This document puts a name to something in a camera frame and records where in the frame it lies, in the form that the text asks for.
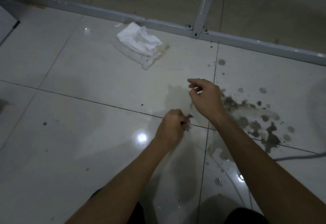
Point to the metal frame rail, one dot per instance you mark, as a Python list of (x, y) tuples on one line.
[(254, 46)]

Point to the grey metal post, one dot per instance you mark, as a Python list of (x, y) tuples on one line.
[(206, 4)]

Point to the person's right forearm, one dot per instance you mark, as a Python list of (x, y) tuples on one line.
[(267, 170)]

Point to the clear pack of white tissues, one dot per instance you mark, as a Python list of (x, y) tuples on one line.
[(137, 37)]

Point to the small white paper scrap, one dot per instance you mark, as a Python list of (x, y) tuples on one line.
[(118, 25)]

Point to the person's right hand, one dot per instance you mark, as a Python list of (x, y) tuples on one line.
[(207, 100)]

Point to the white cabinet panel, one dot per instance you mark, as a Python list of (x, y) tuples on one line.
[(6, 25)]

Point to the white tissue sheet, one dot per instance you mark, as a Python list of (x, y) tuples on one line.
[(189, 116)]

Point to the black trousers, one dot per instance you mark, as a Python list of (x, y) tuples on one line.
[(242, 217)]

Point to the person's left hand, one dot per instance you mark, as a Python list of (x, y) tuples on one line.
[(169, 132)]

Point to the person's left forearm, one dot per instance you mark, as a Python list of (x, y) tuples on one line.
[(122, 188)]

